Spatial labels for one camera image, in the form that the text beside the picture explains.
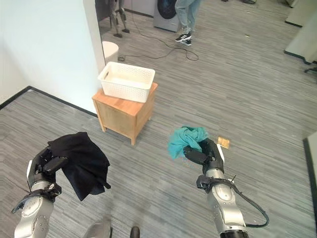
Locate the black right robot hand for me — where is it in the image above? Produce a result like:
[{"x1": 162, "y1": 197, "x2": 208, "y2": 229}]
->
[{"x1": 182, "y1": 138, "x2": 225, "y2": 176}]

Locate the grey washing machine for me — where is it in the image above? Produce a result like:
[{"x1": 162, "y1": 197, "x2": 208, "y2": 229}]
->
[{"x1": 153, "y1": 0, "x2": 181, "y2": 33}]

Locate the black floor cable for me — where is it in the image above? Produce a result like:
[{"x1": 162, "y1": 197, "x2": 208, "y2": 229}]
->
[{"x1": 118, "y1": 0, "x2": 200, "y2": 62}]

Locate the person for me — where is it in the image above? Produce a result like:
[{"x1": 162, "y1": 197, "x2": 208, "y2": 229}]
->
[{"x1": 174, "y1": 0, "x2": 202, "y2": 47}]

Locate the silver robot leg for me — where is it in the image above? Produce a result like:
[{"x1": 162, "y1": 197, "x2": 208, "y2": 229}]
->
[{"x1": 82, "y1": 215, "x2": 113, "y2": 238}]

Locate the white plastic laundry basket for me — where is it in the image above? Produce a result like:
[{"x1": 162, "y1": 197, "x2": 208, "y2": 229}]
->
[{"x1": 97, "y1": 61, "x2": 156, "y2": 103}]

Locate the teal cloth garment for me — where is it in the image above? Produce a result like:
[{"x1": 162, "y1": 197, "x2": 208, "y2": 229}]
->
[{"x1": 167, "y1": 125, "x2": 210, "y2": 159}]

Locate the black cloth garment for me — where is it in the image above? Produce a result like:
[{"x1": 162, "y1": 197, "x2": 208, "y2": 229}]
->
[{"x1": 47, "y1": 131, "x2": 111, "y2": 202}]

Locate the white partition panel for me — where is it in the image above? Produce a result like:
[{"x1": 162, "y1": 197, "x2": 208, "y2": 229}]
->
[{"x1": 283, "y1": 14, "x2": 317, "y2": 65}]

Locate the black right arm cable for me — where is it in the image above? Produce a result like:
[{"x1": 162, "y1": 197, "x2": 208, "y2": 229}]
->
[{"x1": 229, "y1": 175, "x2": 270, "y2": 228}]

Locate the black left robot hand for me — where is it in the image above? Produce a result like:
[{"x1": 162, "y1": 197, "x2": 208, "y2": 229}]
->
[{"x1": 26, "y1": 146, "x2": 69, "y2": 192}]

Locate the white round stool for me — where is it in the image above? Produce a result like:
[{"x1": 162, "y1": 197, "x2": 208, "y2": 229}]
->
[{"x1": 102, "y1": 41, "x2": 119, "y2": 64}]

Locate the wooden bedside cabinet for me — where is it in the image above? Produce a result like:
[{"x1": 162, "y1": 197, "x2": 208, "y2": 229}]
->
[{"x1": 92, "y1": 82, "x2": 159, "y2": 146}]

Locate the humanoid robot in mirror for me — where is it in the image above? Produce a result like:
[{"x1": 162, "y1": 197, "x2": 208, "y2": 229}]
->
[{"x1": 106, "y1": 0, "x2": 132, "y2": 38}]

